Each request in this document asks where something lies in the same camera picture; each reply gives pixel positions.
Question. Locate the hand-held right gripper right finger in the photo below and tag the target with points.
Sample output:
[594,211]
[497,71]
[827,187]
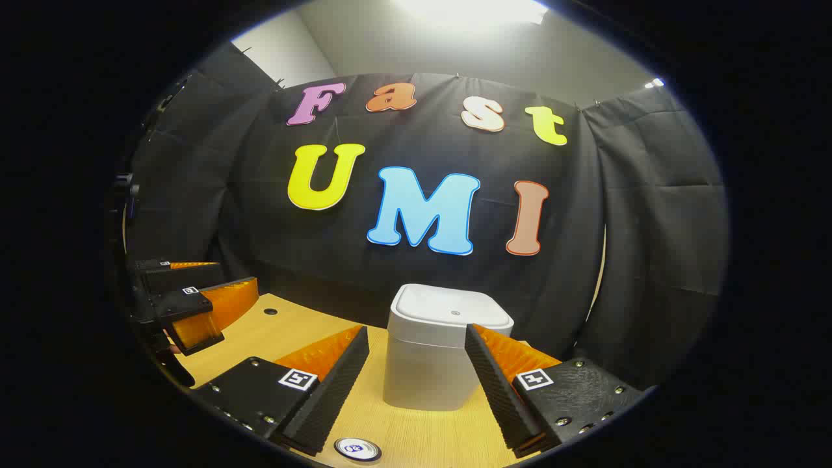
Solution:
[497,390]

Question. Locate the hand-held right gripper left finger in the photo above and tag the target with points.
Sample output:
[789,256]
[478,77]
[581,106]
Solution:
[338,383]

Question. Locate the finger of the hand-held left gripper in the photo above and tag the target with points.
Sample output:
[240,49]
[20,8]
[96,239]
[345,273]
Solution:
[175,276]
[214,309]

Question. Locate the silver blue pop can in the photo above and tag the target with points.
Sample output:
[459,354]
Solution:
[357,450]

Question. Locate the white desktop garbage bin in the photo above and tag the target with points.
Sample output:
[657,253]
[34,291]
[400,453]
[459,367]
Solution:
[422,364]

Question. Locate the wooden desktop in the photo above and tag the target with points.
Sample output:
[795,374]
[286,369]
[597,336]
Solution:
[286,335]

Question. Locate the black backdrop cloth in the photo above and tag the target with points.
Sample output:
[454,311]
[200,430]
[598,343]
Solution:
[260,227]

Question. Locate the small ceiling light panel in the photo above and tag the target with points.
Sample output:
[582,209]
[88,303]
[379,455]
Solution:
[653,82]

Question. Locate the large ceiling light panel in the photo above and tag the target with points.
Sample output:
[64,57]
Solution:
[468,10]

